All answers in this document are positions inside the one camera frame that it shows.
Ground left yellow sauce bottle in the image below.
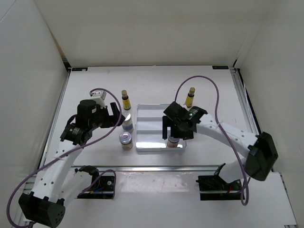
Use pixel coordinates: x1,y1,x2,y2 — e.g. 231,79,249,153
121,90,131,110

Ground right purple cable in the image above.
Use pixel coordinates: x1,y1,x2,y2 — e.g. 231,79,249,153
175,76,250,206

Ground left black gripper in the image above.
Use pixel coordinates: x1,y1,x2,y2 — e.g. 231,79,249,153
89,102,124,130

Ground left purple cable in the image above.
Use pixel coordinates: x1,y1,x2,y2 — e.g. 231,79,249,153
6,88,124,226

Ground blue-label silver-cap jar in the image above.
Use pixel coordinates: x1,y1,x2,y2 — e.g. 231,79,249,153
122,113,133,133

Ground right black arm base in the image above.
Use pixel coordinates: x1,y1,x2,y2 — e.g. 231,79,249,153
196,163,245,201

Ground brown spice jar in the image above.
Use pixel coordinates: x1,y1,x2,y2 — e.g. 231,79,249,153
166,136,180,148
119,132,133,150

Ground right yellow sauce bottle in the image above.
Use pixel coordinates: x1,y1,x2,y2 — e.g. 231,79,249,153
185,87,195,108

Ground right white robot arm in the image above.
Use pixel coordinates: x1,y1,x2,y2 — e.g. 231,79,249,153
162,102,278,190

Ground yellow sauce bottle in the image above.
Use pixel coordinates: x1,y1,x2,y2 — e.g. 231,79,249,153
185,87,195,108
121,90,131,110

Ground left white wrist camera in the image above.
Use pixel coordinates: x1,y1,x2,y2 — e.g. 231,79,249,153
89,90,106,108

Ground aluminium table rail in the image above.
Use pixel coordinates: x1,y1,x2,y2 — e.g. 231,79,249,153
26,163,283,174

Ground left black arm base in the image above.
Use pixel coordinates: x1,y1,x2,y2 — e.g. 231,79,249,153
75,165,117,200

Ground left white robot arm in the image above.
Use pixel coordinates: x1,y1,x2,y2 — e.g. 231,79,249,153
19,98,124,228

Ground purple cable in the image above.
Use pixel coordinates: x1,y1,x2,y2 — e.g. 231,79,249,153
175,76,250,206
6,88,124,226

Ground white tiered organizer tray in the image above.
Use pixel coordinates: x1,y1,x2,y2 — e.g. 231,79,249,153
135,104,187,153

